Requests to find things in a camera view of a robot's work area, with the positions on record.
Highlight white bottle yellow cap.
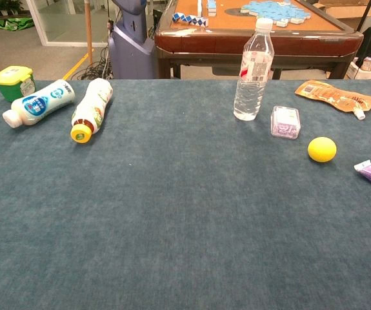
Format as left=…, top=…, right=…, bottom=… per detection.
left=70, top=77, right=114, bottom=143

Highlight blue table cloth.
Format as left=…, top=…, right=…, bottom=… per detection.
left=0, top=79, right=371, bottom=310

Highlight clear water bottle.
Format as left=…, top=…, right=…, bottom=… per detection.
left=233, top=17, right=275, bottom=122

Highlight clear plastic box purple contents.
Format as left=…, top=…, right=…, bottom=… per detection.
left=270, top=105, right=301, bottom=140

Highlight brown mahjong table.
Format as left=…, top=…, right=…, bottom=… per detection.
left=154, top=0, right=365, bottom=80

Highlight blue white snake puzzle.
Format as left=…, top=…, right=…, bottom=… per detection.
left=172, top=12, right=209, bottom=28

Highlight yellow ball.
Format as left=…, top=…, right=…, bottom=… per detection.
left=307, top=136, right=337, bottom=163

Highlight white bottle blue label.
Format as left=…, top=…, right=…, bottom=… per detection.
left=2, top=79, right=76, bottom=129

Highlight wooden pole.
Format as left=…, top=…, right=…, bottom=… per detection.
left=84, top=0, right=94, bottom=65

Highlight orange spout pouch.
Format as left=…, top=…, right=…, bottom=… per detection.
left=294, top=79, right=371, bottom=121

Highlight blue mahjong tile pile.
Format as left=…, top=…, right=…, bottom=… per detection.
left=239, top=0, right=312, bottom=27

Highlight green container yellow lid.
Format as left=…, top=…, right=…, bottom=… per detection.
left=0, top=65, right=36, bottom=103

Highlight white plastic basket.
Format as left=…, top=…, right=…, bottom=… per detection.
left=346, top=57, right=371, bottom=80

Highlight cardboard box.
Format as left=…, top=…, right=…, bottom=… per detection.
left=312, top=0, right=371, bottom=19

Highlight green bag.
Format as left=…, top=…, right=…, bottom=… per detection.
left=0, top=17, right=35, bottom=32

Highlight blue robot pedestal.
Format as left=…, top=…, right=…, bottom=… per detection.
left=108, top=0, right=157, bottom=80

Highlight black floor cable bundle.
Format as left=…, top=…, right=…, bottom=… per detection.
left=75, top=48, right=114, bottom=81

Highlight glass door frame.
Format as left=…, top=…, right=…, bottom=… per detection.
left=26, top=0, right=112, bottom=48

